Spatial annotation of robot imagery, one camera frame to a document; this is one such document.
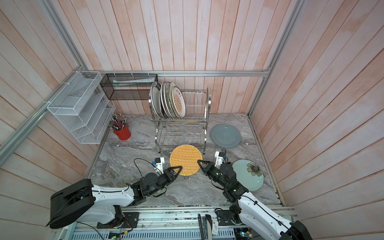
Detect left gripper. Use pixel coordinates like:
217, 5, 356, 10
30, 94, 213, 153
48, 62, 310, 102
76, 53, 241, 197
147, 165, 183, 197

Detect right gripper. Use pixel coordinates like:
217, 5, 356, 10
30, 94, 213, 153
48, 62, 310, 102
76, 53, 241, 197
198, 158, 228, 190

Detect yellow woven round plate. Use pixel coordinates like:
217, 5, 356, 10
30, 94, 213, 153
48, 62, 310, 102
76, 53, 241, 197
170, 145, 203, 176

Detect grey-green round plate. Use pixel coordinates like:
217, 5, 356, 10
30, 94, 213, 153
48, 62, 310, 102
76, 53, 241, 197
211, 124, 242, 149

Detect steel two-tier dish rack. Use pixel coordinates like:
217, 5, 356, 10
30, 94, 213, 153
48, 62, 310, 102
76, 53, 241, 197
149, 90, 211, 154

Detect small orange sunburst plate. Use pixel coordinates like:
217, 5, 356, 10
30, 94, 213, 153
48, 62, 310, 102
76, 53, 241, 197
172, 86, 186, 118

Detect green rim white plate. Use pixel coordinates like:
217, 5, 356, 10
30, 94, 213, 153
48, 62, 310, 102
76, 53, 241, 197
150, 81, 164, 118

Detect cream floral plate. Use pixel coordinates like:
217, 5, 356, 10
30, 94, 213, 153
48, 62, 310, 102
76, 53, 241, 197
168, 82, 178, 118

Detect white plate green characters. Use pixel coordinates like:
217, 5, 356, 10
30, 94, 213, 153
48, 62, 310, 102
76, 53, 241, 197
165, 82, 175, 118

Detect large orange sunburst plate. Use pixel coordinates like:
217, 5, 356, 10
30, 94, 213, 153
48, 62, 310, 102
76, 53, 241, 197
161, 82, 169, 119

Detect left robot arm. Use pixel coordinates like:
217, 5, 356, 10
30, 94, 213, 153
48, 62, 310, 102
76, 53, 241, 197
47, 166, 183, 229

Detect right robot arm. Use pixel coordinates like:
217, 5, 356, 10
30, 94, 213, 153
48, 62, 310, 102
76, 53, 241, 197
197, 160, 312, 240

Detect light green floral plate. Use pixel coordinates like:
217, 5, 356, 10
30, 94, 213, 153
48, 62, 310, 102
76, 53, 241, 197
233, 160, 264, 192

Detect red pencil cup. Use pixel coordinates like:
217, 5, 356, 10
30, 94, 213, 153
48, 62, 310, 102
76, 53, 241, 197
113, 126, 132, 141

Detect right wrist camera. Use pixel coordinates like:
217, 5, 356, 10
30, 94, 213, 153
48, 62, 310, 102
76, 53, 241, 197
215, 151, 226, 168

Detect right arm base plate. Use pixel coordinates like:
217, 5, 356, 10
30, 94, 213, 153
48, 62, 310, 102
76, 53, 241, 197
215, 208, 242, 226

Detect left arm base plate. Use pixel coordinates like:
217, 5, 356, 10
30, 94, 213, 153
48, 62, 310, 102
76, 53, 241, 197
97, 212, 140, 229

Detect black mesh wall basket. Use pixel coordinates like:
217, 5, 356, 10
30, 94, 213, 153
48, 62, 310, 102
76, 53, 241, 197
101, 73, 158, 101

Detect white wire wall shelf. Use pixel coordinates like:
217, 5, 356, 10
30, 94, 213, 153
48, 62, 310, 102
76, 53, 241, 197
48, 71, 116, 145

